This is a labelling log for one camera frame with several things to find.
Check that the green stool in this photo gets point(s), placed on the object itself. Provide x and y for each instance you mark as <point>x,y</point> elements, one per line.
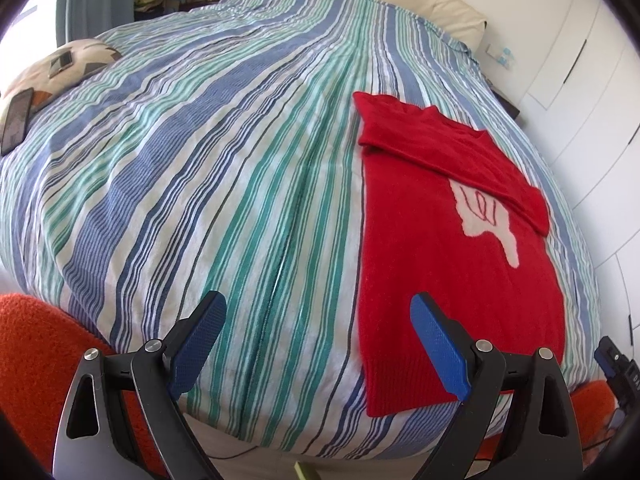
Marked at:
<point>306,472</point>

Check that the patterned beige pillow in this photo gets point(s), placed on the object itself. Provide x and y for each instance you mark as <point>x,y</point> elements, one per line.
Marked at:
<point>90,62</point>

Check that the black smartphone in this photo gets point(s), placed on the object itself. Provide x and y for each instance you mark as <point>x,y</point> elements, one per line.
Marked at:
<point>17,120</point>

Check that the blue curtain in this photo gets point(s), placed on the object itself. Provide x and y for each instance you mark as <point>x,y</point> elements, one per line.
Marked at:
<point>90,0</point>

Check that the striped bed cover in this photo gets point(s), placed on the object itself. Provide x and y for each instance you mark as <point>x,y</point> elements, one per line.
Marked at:
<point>200,185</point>

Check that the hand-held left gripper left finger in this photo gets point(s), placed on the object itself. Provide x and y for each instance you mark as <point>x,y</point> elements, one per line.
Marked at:
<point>197,345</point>

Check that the red sweater with white figure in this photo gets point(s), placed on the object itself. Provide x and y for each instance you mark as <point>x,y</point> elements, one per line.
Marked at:
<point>425,235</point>

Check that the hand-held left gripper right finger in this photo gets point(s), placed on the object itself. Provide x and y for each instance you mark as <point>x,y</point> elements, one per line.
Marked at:
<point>440,350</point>

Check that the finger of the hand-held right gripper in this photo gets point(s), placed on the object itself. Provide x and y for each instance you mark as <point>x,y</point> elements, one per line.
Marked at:
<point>611,355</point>
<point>631,385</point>

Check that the white wardrobe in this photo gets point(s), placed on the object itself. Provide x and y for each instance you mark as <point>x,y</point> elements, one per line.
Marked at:
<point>575,60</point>

